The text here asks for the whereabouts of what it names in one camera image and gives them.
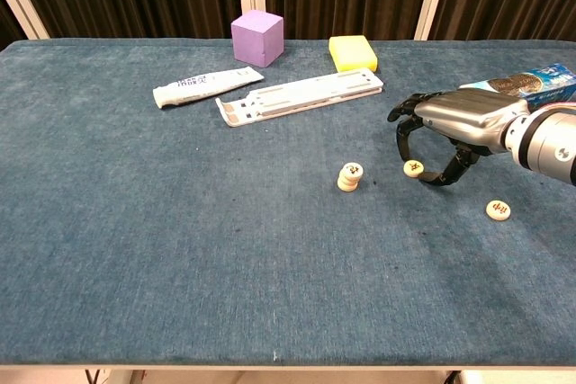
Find white toothpaste tube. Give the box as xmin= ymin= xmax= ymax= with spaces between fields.
xmin=152 ymin=67 xmax=266 ymax=111

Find yellow sponge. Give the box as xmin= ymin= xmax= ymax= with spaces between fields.
xmin=328 ymin=34 xmax=379 ymax=74

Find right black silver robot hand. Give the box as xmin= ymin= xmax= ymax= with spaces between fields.
xmin=387 ymin=88 xmax=531 ymax=187

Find purple foam cube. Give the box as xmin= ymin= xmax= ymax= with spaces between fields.
xmin=230 ymin=9 xmax=285 ymax=69

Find blue cookie pack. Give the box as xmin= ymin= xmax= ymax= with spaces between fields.
xmin=458 ymin=63 xmax=576 ymax=101

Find white plastic folding stand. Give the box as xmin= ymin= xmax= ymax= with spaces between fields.
xmin=214 ymin=67 xmax=385 ymax=129

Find blue table cloth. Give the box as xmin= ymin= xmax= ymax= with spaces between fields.
xmin=0 ymin=37 xmax=576 ymax=366

